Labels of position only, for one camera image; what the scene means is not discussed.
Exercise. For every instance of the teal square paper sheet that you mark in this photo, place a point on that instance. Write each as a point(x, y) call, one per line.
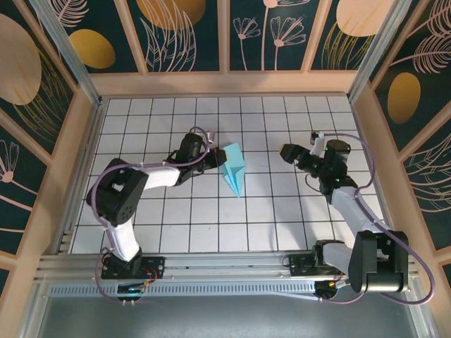
point(234, 165)

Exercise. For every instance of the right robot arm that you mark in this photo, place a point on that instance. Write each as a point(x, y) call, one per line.
point(377, 267)

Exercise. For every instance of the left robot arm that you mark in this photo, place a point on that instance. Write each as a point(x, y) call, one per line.
point(116, 204)

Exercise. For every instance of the grey metal panel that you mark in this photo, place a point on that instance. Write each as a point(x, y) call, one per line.
point(225, 317)

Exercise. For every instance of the aluminium side rail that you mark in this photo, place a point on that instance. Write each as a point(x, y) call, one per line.
point(82, 176)
point(377, 176)

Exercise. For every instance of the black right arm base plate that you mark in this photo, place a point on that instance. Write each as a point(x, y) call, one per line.
point(299, 264)

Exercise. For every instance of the aluminium mounting rail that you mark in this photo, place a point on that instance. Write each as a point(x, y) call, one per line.
point(225, 262)

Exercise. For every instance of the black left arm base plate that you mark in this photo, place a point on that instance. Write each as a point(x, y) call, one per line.
point(155, 262)

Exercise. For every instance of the aluminium frame post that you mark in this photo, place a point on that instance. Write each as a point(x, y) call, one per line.
point(380, 45)
point(70, 56)

